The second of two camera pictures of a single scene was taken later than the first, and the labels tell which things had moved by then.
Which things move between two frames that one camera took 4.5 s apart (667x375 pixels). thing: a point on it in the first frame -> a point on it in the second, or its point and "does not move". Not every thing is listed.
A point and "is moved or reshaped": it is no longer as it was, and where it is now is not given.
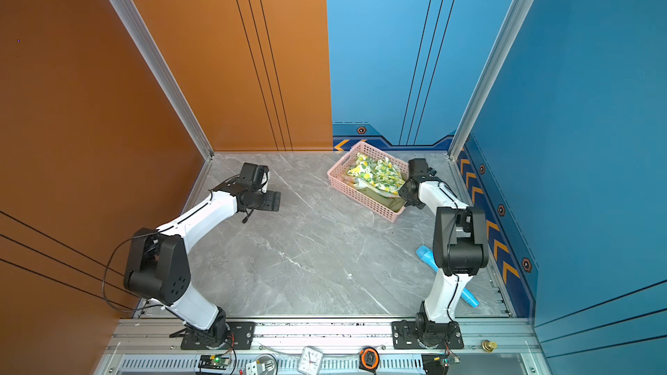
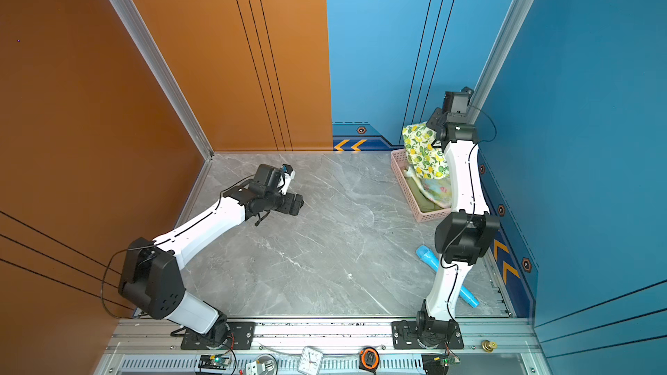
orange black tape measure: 368,359 does not move
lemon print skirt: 381,172 -> 428,162
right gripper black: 404,193 -> 434,119
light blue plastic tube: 428,255 does not move
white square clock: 310,361 does not move
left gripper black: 274,200 -> 289,202
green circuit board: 214,362 does not move
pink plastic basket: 368,150 is moved or reshaped
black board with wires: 438,364 does not move
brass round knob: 489,345 does not move
